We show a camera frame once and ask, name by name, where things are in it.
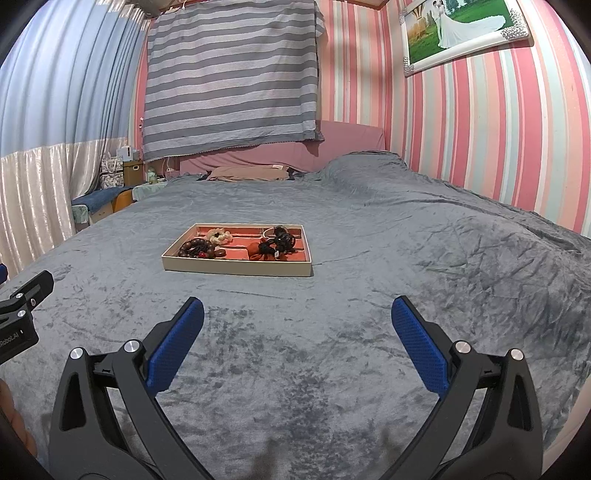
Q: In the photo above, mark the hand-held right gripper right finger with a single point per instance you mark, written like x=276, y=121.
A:
x=420, y=346

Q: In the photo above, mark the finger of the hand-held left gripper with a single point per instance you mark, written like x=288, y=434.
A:
x=32, y=288

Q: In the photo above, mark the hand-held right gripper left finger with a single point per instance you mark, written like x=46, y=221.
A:
x=175, y=346

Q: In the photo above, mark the beige jewelry tray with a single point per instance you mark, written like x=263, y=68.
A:
x=231, y=267

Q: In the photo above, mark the cream scrunchie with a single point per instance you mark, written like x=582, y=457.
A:
x=220, y=235

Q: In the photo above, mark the orange scrunchie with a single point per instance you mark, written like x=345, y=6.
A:
x=257, y=250

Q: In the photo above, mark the black scrunchie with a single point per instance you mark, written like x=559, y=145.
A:
x=268, y=248

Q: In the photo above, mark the black claw hair clip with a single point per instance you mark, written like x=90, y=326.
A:
x=284, y=237

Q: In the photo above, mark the person's left hand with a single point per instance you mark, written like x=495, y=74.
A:
x=18, y=424

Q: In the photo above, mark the grey plush blanket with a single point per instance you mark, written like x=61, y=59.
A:
x=415, y=254

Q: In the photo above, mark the blue covered bench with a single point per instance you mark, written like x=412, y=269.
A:
x=99, y=203

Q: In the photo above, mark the patterned storage bag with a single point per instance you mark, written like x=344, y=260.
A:
x=111, y=173

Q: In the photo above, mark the blue and white curtain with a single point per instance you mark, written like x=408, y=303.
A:
x=60, y=138

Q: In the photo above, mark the small white device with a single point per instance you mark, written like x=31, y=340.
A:
x=124, y=153

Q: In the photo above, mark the brown pillow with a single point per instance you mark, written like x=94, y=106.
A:
x=247, y=172

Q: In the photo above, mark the pink covered headboard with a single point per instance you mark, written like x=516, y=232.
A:
x=341, y=138

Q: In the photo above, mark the grey striped hanging cloth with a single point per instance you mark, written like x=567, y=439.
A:
x=231, y=78

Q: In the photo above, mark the framed wedding photo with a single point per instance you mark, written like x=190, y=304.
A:
x=461, y=32

